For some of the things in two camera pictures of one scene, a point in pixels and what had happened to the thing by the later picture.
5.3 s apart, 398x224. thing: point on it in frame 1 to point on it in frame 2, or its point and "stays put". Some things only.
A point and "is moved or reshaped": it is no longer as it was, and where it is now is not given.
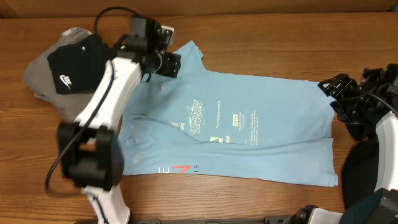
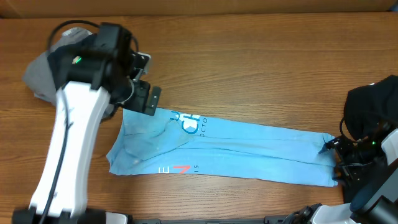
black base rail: [276, 219] stays put
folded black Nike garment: [79, 66] stays put
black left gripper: [171, 63] to [139, 104]
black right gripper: [348, 84] to [354, 175]
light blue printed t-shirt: [200, 123] is moved or reshaped
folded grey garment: [39, 78] stays put
